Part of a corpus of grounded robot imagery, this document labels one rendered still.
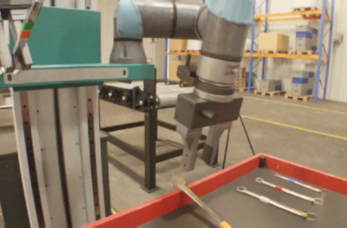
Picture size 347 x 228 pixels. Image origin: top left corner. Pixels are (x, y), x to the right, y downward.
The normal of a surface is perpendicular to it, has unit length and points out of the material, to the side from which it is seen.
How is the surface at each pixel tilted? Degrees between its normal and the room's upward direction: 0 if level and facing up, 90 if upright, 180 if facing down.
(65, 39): 90
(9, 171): 90
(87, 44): 90
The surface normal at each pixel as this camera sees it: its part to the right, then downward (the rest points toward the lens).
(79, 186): 0.63, 0.18
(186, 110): -0.79, 0.11
